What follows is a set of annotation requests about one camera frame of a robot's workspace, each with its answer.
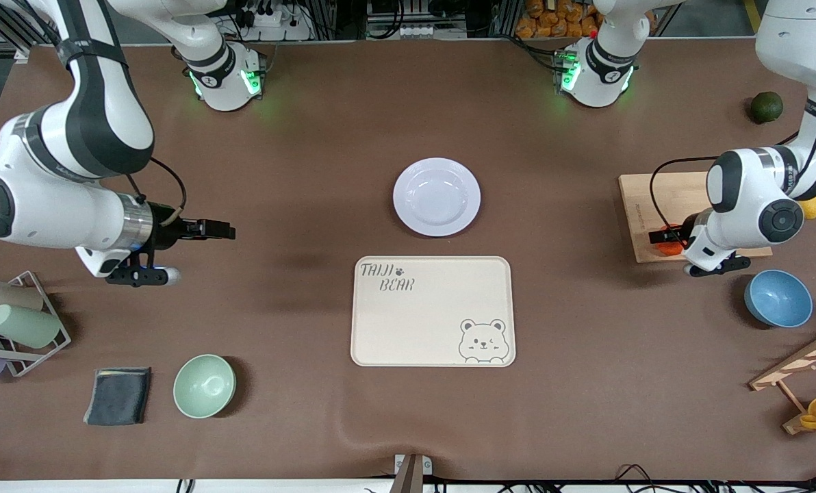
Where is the white socket strip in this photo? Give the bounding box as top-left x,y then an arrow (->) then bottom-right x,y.
367,24 -> 431,40

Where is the metal table edge clamp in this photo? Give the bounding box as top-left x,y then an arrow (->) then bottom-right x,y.
390,453 -> 433,493

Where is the dark grey folded cloth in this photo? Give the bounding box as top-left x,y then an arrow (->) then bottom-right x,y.
83,367 -> 153,427

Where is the dark green lime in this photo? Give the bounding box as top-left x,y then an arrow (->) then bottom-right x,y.
750,91 -> 785,125

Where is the cream bear print tray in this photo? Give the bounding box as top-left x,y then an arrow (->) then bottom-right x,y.
350,255 -> 517,368

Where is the brown table cover mat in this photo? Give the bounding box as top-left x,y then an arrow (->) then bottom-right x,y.
0,38 -> 816,481

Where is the orange fruit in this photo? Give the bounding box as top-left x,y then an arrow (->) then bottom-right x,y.
656,224 -> 687,257

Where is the wooden drying rack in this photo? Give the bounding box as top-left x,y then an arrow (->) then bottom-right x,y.
748,322 -> 816,435

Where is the bag of orange bread rolls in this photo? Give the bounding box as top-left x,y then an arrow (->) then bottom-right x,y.
515,0 -> 602,40

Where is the beige cup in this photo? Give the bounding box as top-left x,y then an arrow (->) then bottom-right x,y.
0,284 -> 44,316

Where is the wooden cutting board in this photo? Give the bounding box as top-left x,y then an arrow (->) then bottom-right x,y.
618,171 -> 774,264

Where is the white power strip with plugs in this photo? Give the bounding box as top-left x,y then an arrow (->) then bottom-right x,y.
239,5 -> 313,42

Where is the black floor cable loop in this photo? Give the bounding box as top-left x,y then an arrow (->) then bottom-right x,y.
613,464 -> 665,488

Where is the blue bowl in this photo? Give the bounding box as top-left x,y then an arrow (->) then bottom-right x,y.
744,269 -> 814,329

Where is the white round plate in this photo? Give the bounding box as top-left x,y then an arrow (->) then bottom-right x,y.
392,157 -> 482,238

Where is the mint green cup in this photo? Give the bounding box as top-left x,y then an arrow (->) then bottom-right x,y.
0,303 -> 62,349

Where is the pale green bowl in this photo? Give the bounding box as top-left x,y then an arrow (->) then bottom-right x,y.
173,353 -> 236,419

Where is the grey wire cup rack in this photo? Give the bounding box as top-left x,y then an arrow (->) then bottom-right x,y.
0,270 -> 72,378

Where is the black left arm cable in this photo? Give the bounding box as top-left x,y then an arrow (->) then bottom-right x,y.
649,156 -> 720,240

